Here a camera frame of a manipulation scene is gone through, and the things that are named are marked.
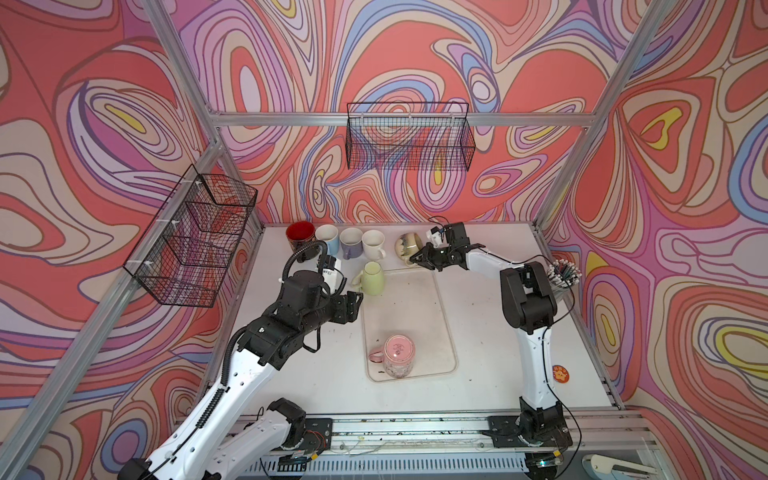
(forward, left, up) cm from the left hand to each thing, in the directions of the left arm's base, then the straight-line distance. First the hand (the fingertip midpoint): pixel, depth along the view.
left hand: (354, 292), depth 71 cm
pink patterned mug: (-10, -11, -13) cm, 20 cm away
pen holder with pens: (+11, -60, -9) cm, 61 cm away
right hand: (+24, -17, -20) cm, 36 cm away
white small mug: (+32, -3, -18) cm, 37 cm away
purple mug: (+32, +4, -18) cm, 37 cm away
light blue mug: (+35, +13, -16) cm, 41 cm away
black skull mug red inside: (+33, +22, -14) cm, 42 cm away
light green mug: (+15, -3, -16) cm, 23 cm away
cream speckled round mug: (+28, -15, -15) cm, 35 cm away
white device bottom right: (-33, -56, -21) cm, 68 cm away
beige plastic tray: (+11, -16, -26) cm, 32 cm away
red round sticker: (-12, -57, -24) cm, 63 cm away
